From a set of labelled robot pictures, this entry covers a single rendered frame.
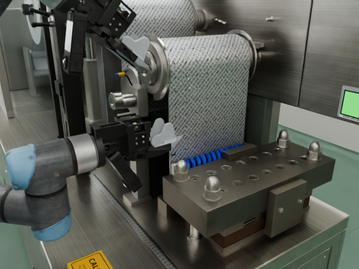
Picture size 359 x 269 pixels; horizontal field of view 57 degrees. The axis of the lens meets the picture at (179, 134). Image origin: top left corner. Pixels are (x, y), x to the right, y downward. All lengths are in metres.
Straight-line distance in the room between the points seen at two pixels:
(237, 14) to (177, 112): 0.39
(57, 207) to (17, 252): 1.65
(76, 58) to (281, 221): 0.54
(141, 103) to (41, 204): 0.31
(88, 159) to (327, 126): 3.24
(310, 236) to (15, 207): 0.62
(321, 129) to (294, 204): 2.99
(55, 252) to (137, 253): 0.17
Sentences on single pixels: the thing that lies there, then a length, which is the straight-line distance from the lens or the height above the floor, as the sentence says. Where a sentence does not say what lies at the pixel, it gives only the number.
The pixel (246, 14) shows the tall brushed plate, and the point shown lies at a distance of 0.99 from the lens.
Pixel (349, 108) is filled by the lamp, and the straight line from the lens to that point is 0.80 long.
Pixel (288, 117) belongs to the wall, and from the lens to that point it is 3.98.
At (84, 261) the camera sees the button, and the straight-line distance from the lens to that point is 0.70.
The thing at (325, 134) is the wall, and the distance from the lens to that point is 3.74.
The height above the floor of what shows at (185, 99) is 1.19.
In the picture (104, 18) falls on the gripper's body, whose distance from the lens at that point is 0.65.
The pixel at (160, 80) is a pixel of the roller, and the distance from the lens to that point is 0.72.
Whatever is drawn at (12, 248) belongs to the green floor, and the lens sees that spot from 2.35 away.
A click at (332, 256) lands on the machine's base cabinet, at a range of 0.96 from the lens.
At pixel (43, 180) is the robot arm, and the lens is 0.64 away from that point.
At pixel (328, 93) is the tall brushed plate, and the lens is 0.83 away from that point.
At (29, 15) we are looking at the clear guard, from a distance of 1.66.
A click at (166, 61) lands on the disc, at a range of 0.70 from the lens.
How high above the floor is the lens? 1.38
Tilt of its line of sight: 22 degrees down
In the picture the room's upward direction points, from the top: straight up
